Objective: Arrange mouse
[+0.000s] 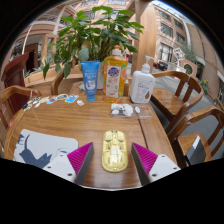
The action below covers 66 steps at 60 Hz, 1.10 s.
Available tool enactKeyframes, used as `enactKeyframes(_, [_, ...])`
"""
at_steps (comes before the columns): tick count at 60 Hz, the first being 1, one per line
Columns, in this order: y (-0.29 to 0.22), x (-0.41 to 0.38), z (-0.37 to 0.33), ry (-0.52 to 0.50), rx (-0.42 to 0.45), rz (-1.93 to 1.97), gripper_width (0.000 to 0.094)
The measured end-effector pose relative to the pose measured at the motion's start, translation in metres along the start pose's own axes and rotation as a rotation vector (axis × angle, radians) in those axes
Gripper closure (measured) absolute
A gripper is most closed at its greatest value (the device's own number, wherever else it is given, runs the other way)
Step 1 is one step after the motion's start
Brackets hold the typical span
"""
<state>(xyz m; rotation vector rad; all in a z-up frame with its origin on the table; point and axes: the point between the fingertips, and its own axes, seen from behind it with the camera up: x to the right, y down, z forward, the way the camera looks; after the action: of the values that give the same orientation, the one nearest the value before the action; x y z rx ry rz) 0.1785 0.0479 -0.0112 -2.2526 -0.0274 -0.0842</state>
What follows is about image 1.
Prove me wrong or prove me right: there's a dark flat notebook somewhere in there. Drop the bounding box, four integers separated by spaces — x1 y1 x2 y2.
184 134 208 167

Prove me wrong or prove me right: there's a cream-coloured sticker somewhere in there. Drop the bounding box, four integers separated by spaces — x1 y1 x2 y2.
34 96 50 108

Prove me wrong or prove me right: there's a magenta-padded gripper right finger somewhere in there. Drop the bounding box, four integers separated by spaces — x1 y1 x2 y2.
130 142 182 187

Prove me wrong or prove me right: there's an oval blue-rimmed sticker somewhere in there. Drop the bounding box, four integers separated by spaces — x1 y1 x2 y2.
54 93 69 101

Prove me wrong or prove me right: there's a grey cat-print mouse pad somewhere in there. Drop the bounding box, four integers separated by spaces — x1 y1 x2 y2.
13 128 80 169

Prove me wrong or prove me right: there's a blue squeeze tube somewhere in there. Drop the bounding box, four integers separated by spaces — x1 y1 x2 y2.
80 60 101 102

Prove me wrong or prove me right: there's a white pump bottle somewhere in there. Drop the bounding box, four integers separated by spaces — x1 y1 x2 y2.
128 55 157 105

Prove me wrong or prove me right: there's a green potted plant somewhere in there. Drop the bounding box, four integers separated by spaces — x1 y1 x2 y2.
42 4 145 90

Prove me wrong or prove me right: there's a clear plastic package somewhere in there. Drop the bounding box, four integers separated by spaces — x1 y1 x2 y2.
110 102 154 120

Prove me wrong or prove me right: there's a white geometric sculpture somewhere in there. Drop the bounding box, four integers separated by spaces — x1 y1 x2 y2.
172 47 188 72

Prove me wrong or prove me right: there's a dark red wooden pedestal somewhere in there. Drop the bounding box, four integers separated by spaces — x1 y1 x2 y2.
1 51 30 89

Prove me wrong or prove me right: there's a long wooden planter box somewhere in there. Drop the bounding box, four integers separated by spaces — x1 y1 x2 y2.
24 68 84 88

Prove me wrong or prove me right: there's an orange dish soap bottle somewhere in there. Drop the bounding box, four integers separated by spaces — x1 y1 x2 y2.
102 45 129 104

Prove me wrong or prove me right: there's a blue sticker card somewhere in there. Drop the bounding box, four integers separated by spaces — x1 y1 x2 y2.
64 94 80 104

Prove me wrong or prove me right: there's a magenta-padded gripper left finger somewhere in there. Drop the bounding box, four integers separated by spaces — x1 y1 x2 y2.
42 141 95 186

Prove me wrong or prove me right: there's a yellow computer mouse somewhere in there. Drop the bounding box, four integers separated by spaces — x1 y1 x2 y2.
101 129 129 173

